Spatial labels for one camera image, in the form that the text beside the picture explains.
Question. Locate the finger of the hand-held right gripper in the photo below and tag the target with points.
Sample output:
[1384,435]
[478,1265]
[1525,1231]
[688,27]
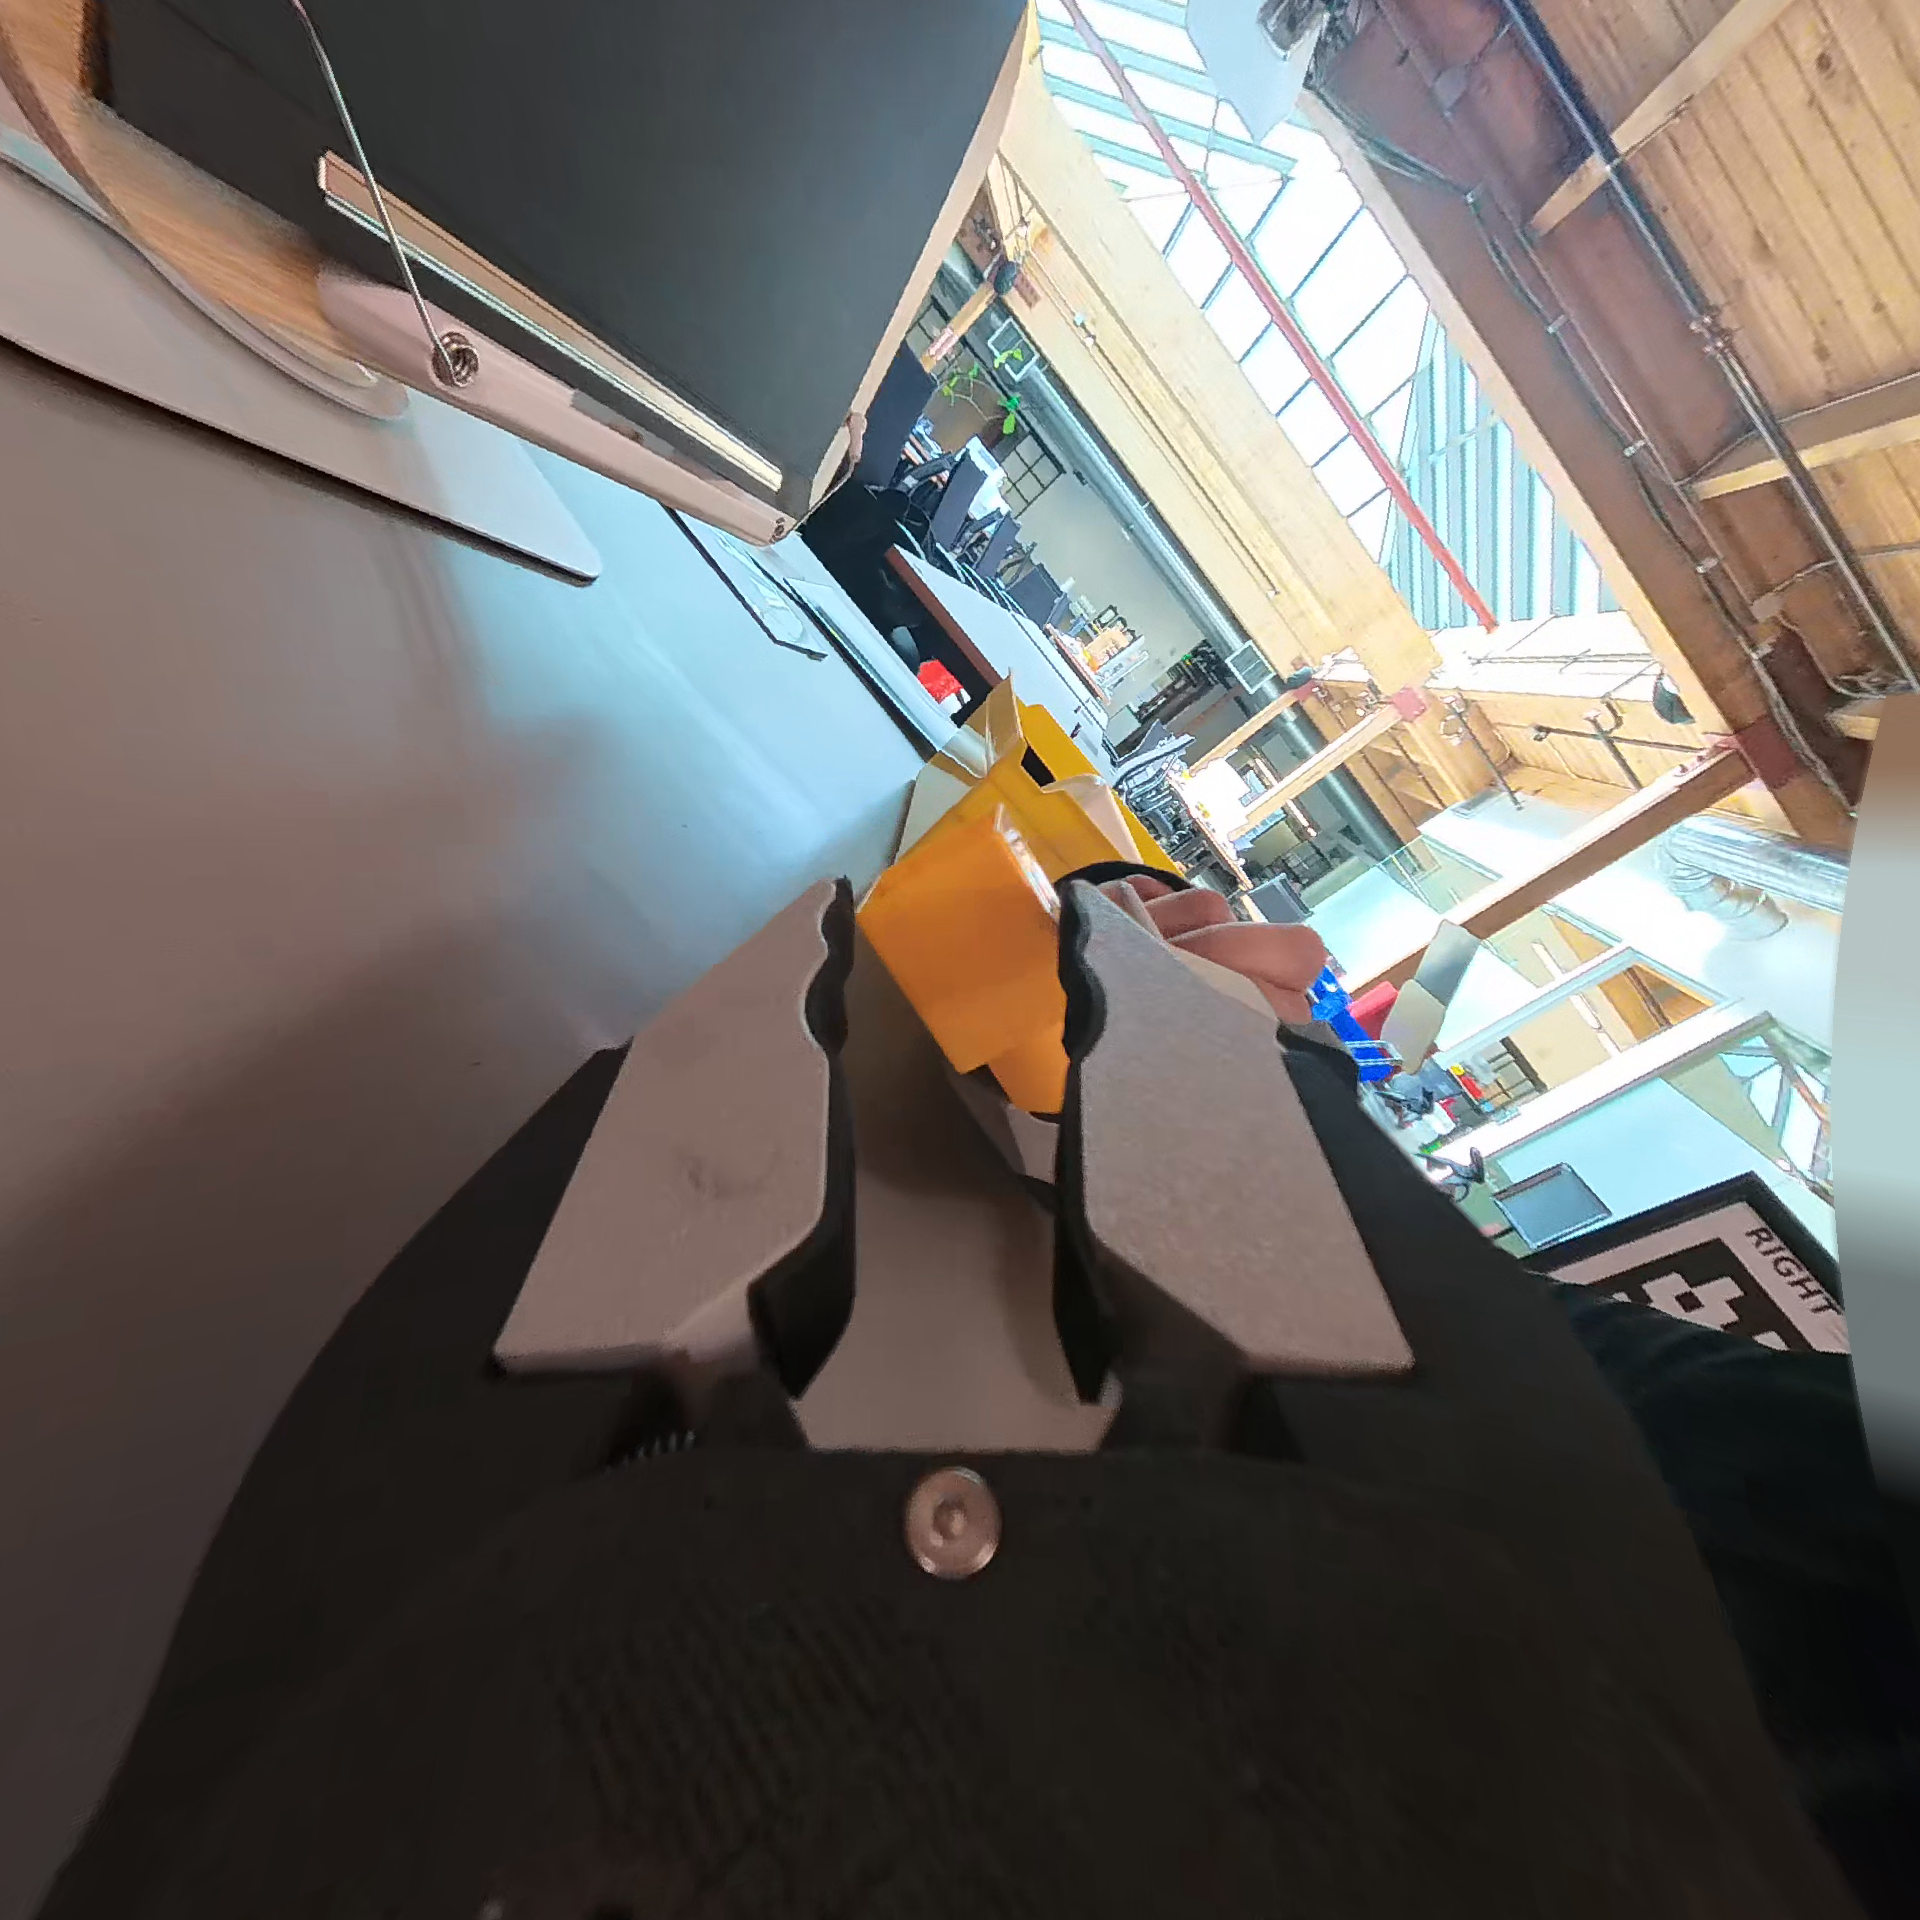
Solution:
[1004,1121]

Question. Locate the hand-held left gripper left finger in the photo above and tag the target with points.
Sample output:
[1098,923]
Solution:
[688,1188]

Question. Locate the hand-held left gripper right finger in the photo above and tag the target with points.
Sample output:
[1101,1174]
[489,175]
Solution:
[1217,1188]

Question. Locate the yellow toy building block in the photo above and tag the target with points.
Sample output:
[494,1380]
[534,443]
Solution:
[960,948]

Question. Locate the person's right hand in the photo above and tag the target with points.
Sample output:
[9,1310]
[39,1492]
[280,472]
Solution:
[1253,955]

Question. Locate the grey panel on stand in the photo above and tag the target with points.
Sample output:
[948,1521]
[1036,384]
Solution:
[1433,984]

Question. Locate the yellow plastic bin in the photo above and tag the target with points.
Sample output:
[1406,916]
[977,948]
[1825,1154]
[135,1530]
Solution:
[1049,765]

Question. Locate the fiducial marker board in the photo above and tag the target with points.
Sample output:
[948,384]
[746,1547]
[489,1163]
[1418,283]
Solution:
[1693,1281]

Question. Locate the clear plastic sheet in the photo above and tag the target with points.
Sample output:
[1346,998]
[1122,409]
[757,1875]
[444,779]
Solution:
[746,578]

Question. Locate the black board on white stand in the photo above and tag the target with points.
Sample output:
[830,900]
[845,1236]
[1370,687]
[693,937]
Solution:
[673,198]

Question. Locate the silver air duct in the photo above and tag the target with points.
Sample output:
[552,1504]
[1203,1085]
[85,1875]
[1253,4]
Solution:
[1758,865]

